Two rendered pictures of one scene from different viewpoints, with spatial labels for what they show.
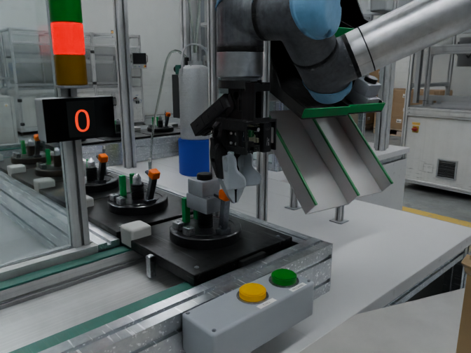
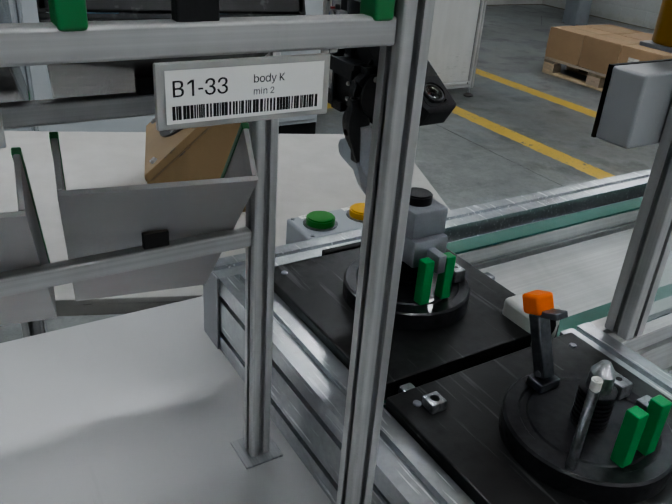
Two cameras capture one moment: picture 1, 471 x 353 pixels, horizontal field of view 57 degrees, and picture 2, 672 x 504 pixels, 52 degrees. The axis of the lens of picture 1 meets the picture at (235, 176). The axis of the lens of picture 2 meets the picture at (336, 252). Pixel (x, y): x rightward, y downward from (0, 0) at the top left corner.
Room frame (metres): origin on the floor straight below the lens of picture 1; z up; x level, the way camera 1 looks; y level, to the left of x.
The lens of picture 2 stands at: (1.46, 0.09, 1.37)
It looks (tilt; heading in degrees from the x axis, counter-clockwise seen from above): 28 degrees down; 190
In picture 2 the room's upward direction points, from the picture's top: 4 degrees clockwise
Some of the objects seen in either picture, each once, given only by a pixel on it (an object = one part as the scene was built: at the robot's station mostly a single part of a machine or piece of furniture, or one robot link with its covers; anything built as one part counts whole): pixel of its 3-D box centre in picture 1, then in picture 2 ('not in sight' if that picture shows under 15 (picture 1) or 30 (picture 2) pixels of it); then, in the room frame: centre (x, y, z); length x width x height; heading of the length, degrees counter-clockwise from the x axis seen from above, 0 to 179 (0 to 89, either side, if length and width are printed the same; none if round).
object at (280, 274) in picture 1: (283, 279); (320, 222); (0.62, -0.08, 0.96); 0.04 x 0.04 x 0.02
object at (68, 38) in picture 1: (68, 38); not in sight; (0.75, 0.28, 1.33); 0.05 x 0.05 x 0.05
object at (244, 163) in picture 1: (247, 177); (354, 155); (0.73, -0.02, 1.10); 0.06 x 0.03 x 0.09; 43
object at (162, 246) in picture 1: (205, 239); (403, 302); (0.79, 0.06, 0.96); 0.24 x 0.24 x 0.02; 43
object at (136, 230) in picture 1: (136, 234); (530, 318); (0.80, 0.20, 0.97); 0.05 x 0.05 x 0.04; 43
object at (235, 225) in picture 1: (205, 230); (405, 287); (0.79, 0.06, 0.98); 0.14 x 0.14 x 0.02
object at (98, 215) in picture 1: (137, 188); (595, 400); (0.98, 0.23, 1.01); 0.24 x 0.24 x 0.13; 43
